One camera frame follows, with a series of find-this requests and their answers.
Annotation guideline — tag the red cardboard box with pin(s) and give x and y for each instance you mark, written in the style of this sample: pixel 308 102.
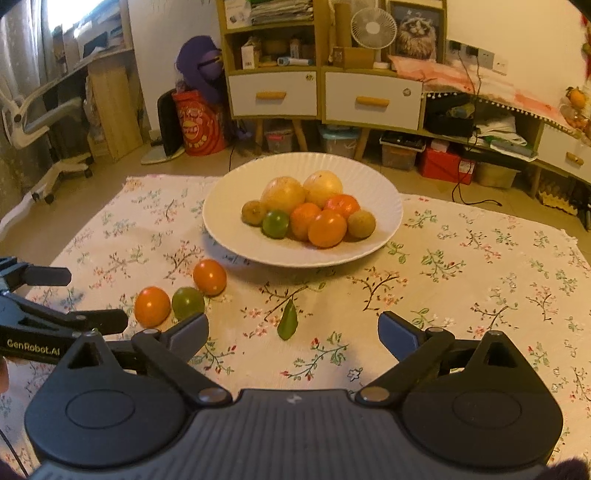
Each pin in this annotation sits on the red cardboard box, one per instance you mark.
pixel 445 166

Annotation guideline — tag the white blue thermometer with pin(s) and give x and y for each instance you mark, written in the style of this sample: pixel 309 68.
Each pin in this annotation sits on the white blue thermometer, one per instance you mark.
pixel 295 61

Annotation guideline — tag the green tangerine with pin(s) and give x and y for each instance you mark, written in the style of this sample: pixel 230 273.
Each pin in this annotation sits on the green tangerine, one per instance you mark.
pixel 275 223
pixel 188 302

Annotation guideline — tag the floral tablecloth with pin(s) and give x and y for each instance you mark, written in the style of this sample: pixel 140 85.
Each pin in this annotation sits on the floral tablecloth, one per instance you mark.
pixel 461 286

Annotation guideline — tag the small orange tangerine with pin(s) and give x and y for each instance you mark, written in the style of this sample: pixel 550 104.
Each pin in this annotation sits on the small orange tangerine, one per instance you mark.
pixel 344 204
pixel 209 277
pixel 152 305
pixel 304 220

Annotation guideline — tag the wooden cabinet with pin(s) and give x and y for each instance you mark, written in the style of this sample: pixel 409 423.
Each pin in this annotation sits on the wooden cabinet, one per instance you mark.
pixel 321 92

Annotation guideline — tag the white product box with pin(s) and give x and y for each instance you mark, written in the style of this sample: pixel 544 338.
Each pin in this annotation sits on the white product box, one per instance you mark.
pixel 238 11

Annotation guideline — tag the beige storage box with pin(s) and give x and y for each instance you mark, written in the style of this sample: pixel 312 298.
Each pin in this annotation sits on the beige storage box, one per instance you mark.
pixel 496 175

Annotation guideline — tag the small wooden rack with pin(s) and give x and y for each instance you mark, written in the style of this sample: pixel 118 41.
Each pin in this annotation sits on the small wooden rack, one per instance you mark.
pixel 556 201

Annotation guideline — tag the pile of papers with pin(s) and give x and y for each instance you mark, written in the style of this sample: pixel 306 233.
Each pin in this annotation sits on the pile of papers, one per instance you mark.
pixel 503 134

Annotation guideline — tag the small cardboard box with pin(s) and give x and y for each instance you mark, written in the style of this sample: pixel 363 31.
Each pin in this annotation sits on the small cardboard box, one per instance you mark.
pixel 358 57

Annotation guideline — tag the clear plastic storage bin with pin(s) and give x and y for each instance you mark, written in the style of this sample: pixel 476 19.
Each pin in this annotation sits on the clear plastic storage bin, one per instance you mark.
pixel 338 141
pixel 279 138
pixel 400 154

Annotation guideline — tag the white media stand drawer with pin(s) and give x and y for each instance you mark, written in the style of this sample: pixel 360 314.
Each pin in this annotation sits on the white media stand drawer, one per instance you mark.
pixel 561 147

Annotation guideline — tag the yellow passion fruit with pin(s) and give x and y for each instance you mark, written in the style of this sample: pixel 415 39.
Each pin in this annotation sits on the yellow passion fruit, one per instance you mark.
pixel 282 194
pixel 323 187

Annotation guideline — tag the white floor pad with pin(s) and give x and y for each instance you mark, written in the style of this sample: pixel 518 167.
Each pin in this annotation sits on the white floor pad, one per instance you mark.
pixel 159 157

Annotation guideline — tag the stack of papers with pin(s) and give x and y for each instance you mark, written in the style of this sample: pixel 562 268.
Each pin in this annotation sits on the stack of papers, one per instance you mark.
pixel 281 11

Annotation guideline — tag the red printed bag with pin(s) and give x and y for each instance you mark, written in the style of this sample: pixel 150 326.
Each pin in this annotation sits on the red printed bag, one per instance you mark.
pixel 201 124

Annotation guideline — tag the large orange tangerine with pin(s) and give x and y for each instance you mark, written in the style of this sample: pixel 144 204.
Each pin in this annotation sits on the large orange tangerine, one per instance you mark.
pixel 327 228

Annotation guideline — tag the person's left hand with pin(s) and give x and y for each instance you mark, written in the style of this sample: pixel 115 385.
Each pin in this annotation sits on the person's left hand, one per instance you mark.
pixel 3 376

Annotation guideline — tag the white office chair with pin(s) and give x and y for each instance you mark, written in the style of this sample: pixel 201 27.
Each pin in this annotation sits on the white office chair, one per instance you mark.
pixel 51 166

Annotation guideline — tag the white ribbed plate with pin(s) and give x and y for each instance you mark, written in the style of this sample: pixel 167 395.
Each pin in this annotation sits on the white ribbed plate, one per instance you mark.
pixel 231 230

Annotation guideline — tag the orange fruit ornament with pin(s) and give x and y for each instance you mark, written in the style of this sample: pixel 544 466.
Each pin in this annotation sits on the orange fruit ornament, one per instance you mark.
pixel 575 108

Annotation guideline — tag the green leaf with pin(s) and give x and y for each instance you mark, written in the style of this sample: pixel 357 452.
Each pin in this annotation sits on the green leaf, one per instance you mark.
pixel 287 321

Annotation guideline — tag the cardboard tube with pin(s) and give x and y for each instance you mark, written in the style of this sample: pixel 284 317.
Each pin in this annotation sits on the cardboard tube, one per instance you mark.
pixel 344 25

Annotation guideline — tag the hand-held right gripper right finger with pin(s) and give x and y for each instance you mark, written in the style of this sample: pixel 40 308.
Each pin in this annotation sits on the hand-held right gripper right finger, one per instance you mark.
pixel 397 337

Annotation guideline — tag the white desk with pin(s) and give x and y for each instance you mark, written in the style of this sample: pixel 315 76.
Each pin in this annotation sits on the white desk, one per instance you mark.
pixel 92 57

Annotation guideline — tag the wooden board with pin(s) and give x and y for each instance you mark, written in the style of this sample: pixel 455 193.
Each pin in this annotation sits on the wooden board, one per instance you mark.
pixel 115 115

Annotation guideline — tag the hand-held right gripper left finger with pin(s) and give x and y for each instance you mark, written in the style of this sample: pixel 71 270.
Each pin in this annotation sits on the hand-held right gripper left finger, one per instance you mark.
pixel 189 334

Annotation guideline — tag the black flat case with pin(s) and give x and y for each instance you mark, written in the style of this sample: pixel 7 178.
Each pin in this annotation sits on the black flat case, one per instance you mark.
pixel 167 124

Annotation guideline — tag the brown round fruit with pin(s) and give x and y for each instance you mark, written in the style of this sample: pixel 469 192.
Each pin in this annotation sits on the brown round fruit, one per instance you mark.
pixel 254 213
pixel 361 223

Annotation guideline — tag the pink lace table runner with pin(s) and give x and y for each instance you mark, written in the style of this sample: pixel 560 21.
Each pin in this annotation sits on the pink lace table runner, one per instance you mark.
pixel 498 87

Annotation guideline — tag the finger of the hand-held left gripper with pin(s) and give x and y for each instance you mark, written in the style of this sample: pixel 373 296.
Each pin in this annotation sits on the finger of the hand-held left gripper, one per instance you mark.
pixel 46 277
pixel 106 321

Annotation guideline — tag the black electronics box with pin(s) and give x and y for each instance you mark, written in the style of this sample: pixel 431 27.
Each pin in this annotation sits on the black electronics box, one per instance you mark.
pixel 450 123

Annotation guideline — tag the white desk fan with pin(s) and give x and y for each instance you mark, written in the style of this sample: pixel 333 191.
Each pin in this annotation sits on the white desk fan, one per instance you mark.
pixel 374 27

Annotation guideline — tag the purple plush toy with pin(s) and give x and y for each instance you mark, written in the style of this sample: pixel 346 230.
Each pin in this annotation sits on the purple plush toy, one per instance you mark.
pixel 198 64

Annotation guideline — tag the framed cat picture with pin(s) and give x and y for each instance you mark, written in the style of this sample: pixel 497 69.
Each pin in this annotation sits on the framed cat picture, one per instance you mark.
pixel 418 30

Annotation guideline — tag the grey curtain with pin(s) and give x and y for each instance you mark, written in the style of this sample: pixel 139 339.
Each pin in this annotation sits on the grey curtain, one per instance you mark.
pixel 23 69

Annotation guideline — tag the white wall socket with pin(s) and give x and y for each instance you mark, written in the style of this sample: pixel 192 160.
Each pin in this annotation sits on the white wall socket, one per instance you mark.
pixel 471 50

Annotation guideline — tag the small white carton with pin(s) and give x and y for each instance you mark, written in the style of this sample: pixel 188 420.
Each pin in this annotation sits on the small white carton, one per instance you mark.
pixel 250 54

